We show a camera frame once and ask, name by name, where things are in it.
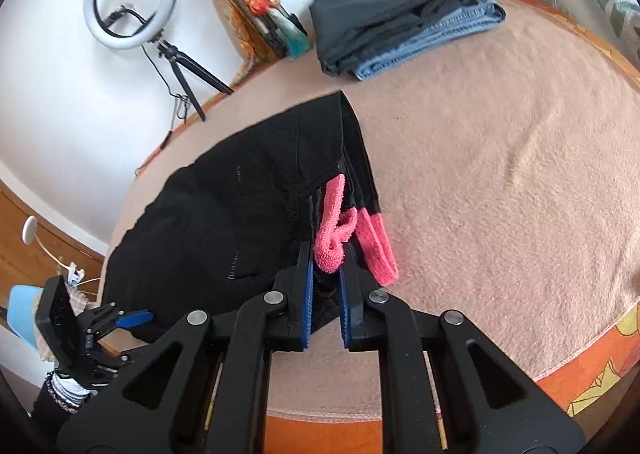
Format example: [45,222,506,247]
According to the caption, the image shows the beige blanket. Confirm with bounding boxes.
[97,0,640,427]

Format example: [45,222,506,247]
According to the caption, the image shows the light blue chair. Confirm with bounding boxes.
[0,285,47,354]

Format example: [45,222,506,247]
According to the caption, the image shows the black cable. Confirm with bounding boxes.
[132,44,192,178]

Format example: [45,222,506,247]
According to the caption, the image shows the folded black pants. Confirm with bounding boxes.
[308,0,493,76]

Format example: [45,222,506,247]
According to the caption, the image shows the black pants with pink cuffs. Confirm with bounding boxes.
[100,90,401,344]

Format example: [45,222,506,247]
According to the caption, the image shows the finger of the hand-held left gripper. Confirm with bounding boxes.
[95,305,154,337]

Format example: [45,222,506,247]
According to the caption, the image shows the black tripod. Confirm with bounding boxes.
[142,37,235,123]

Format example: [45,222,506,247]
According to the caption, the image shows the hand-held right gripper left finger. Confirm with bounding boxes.
[56,242,316,454]

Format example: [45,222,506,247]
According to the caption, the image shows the white gooseneck lamp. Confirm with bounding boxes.
[22,215,68,267]

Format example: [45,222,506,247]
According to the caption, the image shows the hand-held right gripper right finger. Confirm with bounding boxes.
[338,259,585,454]

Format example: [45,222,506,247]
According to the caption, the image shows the folded blue jeans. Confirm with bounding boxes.
[350,0,507,82]

